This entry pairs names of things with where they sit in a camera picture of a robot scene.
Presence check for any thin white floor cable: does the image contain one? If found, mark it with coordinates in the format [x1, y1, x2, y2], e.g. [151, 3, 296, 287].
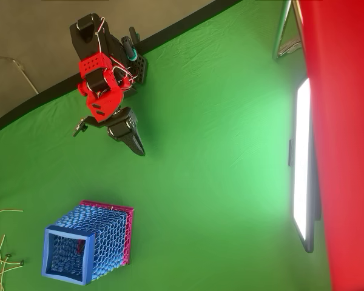
[0, 55, 41, 96]

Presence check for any chrome tube stand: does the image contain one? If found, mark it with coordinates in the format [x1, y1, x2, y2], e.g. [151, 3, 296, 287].
[271, 0, 306, 62]

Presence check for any black gripper camera mount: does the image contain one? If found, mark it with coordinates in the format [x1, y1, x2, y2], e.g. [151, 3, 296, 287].
[72, 114, 110, 138]

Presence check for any green cloth with black rim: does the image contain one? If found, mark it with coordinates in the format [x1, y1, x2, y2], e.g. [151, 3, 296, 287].
[0, 0, 333, 291]

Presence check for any white red servo cable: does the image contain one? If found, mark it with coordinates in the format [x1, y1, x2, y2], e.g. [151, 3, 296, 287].
[93, 16, 107, 56]
[110, 62, 138, 90]

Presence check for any thin white wire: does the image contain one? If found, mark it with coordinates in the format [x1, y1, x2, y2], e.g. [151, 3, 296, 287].
[0, 253, 13, 291]
[0, 233, 7, 277]
[0, 257, 26, 268]
[0, 208, 24, 227]

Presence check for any black LED light panel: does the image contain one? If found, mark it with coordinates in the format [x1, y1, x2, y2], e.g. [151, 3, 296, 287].
[288, 77, 322, 254]

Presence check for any large red smooth object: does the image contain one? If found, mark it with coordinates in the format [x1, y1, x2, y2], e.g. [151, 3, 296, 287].
[296, 0, 364, 291]

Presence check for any black clamp with teal knob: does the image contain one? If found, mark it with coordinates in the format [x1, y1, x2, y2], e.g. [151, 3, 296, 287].
[120, 26, 149, 86]

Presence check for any blue and pink mesh basket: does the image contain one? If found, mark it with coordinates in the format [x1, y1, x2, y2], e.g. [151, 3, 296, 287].
[41, 199, 135, 286]

